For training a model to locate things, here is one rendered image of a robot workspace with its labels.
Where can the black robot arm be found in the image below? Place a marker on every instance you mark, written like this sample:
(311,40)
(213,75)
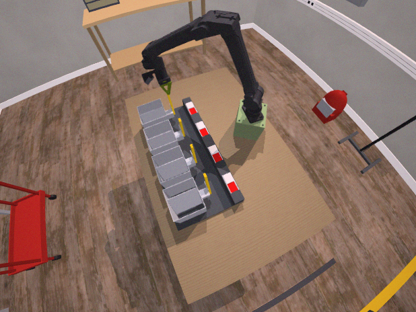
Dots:
(214,22)

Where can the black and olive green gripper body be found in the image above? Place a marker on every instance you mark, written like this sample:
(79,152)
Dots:
(166,77)

